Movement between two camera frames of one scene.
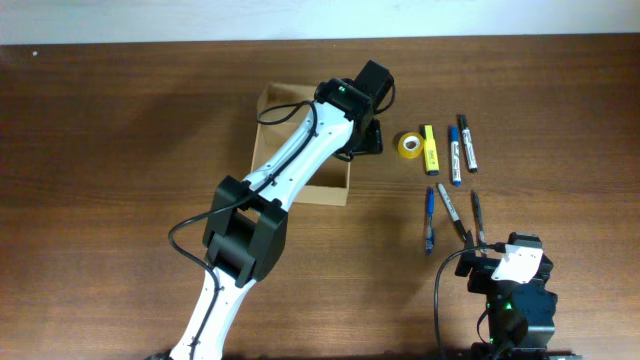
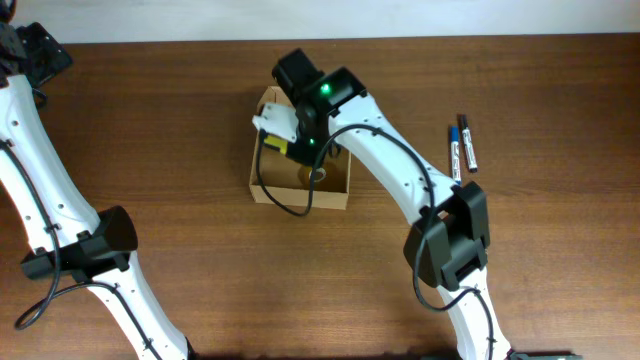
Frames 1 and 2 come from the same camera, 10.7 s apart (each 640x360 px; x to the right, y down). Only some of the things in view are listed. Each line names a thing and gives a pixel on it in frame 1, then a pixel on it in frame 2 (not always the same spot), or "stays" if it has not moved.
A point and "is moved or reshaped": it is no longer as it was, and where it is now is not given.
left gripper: [373, 140] to [45, 55]
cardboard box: [280, 109] stays
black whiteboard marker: [472, 164] stays
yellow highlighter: [430, 152] to [281, 144]
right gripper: [480, 267] to [310, 156]
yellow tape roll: [410, 145] is moved or reshaped
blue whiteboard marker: [456, 156] stays
